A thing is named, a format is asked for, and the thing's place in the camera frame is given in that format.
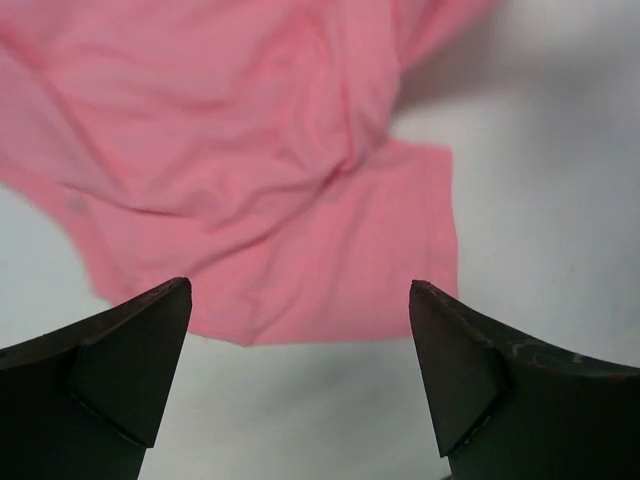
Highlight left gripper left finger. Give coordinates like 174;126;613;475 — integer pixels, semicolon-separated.
1;277;192;480

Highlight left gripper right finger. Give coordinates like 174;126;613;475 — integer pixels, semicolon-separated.
409;281;639;480

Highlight pink t shirt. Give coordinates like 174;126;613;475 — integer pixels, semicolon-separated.
1;1;492;346

